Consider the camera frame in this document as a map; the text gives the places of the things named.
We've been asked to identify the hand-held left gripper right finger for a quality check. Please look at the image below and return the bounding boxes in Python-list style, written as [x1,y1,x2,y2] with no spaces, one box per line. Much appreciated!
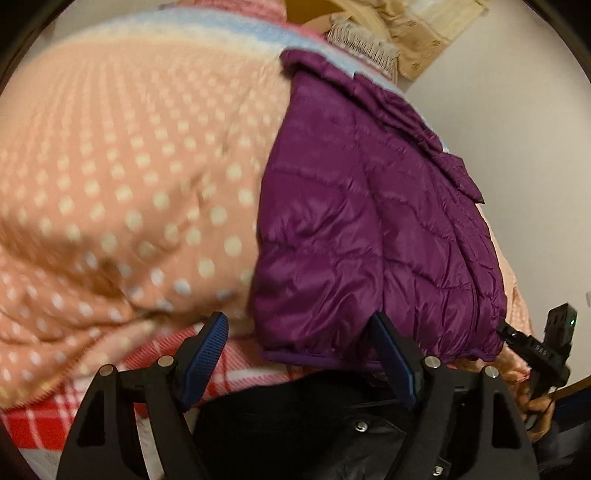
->
[367,313,541,480]

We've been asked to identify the polka dot blanket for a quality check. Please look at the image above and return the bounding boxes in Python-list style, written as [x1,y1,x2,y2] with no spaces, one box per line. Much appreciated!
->
[0,0,532,407]

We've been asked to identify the person's right hand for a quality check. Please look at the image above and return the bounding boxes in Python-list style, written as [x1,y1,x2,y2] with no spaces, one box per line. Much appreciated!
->
[519,378,561,444]

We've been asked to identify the person's black clothing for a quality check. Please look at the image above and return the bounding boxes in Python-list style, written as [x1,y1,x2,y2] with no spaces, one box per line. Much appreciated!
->
[185,364,467,480]

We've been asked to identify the red plaid blanket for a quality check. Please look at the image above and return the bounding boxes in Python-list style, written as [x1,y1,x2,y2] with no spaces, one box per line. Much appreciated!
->
[0,318,296,450]

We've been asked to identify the wide beige floral curtain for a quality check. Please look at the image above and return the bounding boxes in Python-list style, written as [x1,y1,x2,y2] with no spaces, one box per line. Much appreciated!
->
[342,0,490,79]

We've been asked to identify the purple puffer jacket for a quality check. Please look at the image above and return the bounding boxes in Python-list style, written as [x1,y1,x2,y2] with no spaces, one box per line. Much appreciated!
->
[248,48,509,370]

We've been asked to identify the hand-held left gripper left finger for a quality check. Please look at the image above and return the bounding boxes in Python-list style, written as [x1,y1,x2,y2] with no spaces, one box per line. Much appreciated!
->
[55,311,229,480]

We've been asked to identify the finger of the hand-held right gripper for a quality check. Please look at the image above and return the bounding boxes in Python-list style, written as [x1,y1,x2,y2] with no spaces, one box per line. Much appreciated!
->
[496,319,548,365]

